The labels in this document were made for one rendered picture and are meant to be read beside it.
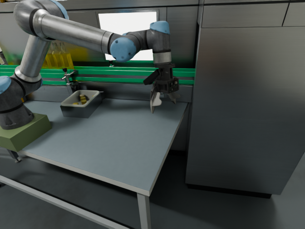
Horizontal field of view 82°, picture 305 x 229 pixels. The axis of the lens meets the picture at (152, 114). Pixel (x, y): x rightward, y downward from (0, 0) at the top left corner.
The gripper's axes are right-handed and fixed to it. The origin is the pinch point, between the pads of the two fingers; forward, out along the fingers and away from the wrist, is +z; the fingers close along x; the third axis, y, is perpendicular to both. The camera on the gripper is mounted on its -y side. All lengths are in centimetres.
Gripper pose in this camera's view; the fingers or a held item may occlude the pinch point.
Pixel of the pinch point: (163, 108)
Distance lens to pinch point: 81.0
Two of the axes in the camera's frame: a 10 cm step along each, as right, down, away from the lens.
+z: 1.1, 9.3, 3.5
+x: 7.3, -3.1, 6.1
